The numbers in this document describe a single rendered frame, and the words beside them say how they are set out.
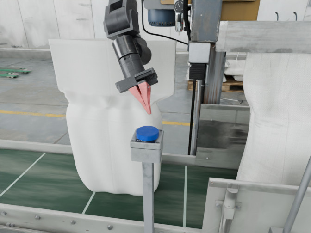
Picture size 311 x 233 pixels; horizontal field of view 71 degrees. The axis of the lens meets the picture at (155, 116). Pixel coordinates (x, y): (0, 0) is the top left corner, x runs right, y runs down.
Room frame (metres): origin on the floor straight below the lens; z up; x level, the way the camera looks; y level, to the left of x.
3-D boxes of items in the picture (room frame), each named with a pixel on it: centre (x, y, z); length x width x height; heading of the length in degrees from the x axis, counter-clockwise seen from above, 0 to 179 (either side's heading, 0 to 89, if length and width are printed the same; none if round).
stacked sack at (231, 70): (3.50, -1.45, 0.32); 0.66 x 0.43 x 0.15; 79
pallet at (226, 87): (3.75, -1.18, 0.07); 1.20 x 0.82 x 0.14; 82
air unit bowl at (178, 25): (0.84, -0.08, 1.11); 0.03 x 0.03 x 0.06
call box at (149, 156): (0.50, 0.02, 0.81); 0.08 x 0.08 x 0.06; 82
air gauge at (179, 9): (0.81, -0.08, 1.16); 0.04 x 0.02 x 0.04; 82
